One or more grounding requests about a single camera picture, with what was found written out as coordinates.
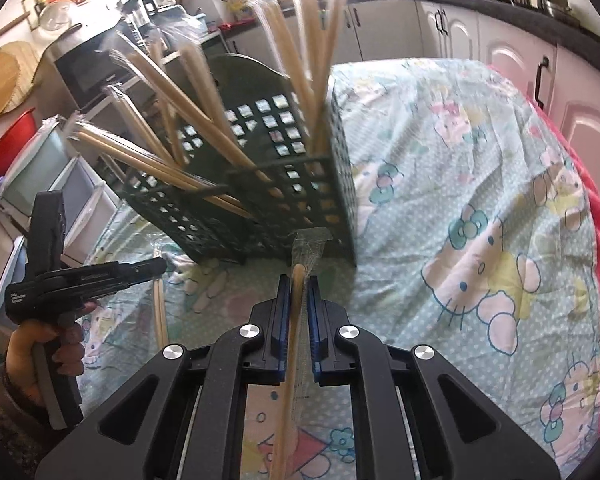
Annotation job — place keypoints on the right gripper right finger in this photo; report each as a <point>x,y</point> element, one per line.
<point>415,416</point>

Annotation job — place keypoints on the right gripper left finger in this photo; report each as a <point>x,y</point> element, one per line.
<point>182,415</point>

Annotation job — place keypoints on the bamboo chopstick pair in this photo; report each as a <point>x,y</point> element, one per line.
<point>306,251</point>

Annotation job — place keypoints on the black kitchen countertop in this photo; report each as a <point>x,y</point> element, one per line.
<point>577,40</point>

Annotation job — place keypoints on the person left hand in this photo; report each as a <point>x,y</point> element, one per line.
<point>25,353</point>

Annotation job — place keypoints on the bamboo chopstick on table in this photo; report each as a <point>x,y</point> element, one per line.
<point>161,326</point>

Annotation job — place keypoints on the white plastic drawer tower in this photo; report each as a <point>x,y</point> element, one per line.
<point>47,164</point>

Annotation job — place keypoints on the red plastic basin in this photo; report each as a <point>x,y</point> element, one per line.
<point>15,139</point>

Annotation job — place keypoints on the bamboo chopstick in basket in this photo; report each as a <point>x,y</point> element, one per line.
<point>334,11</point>
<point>142,160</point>
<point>205,113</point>
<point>288,58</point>

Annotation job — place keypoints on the cartoon print tablecloth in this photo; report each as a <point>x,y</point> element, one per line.
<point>475,235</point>

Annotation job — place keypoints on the round wooden cutting board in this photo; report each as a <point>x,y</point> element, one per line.
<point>18,64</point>

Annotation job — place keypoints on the black microwave oven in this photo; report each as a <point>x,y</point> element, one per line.
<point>84,65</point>

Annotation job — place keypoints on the green plastic utensil basket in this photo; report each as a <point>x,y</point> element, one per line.
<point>256,212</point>

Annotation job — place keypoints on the blue plastic box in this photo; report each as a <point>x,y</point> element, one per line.
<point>177,24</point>

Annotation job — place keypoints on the black blender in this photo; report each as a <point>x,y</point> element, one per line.
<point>138,13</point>

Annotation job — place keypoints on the white lower cabinets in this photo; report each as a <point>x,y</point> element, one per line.
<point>559,82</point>

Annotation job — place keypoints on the steel kettle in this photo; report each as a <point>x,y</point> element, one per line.
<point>554,7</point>

